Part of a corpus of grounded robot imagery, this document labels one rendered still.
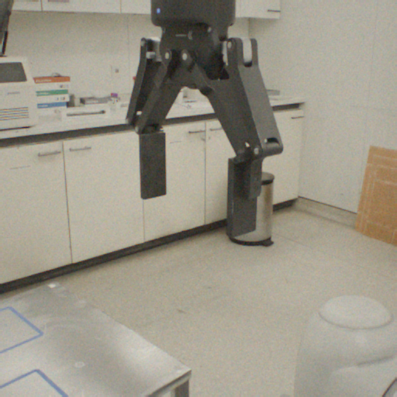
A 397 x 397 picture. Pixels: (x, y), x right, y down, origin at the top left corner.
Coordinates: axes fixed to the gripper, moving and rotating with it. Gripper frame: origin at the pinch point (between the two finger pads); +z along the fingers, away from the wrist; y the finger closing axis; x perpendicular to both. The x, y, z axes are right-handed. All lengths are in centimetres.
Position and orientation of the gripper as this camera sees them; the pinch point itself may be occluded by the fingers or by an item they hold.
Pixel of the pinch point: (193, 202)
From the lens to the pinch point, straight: 49.4
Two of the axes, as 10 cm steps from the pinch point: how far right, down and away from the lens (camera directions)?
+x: -7.8, 1.8, -6.0
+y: -6.3, -2.3, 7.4
